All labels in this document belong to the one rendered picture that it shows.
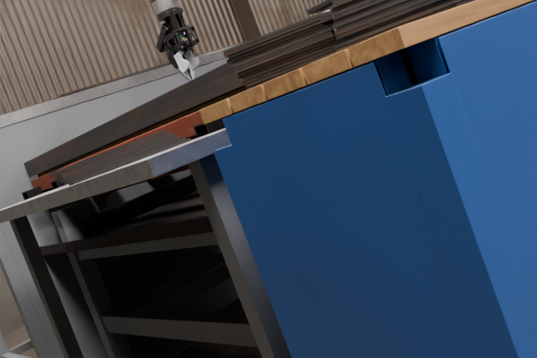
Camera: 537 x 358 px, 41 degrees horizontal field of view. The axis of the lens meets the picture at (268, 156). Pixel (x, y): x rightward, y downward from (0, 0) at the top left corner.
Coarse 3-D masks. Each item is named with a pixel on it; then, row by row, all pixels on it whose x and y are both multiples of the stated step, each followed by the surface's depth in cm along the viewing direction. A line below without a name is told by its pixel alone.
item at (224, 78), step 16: (208, 80) 148; (224, 80) 144; (240, 80) 140; (160, 96) 164; (176, 96) 159; (192, 96) 154; (208, 96) 150; (128, 112) 178; (144, 112) 172; (160, 112) 167; (176, 112) 161; (96, 128) 195; (112, 128) 188; (128, 128) 181; (144, 128) 177; (64, 144) 215; (80, 144) 206; (96, 144) 198; (32, 160) 240; (48, 160) 229; (64, 160) 219; (32, 176) 245
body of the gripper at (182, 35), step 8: (160, 16) 215; (168, 16) 215; (176, 16) 215; (168, 24) 217; (176, 24) 213; (184, 24) 216; (176, 32) 212; (184, 32) 214; (192, 32) 216; (168, 40) 216; (176, 40) 215; (184, 40) 214; (192, 40) 215; (176, 48) 216; (184, 48) 220
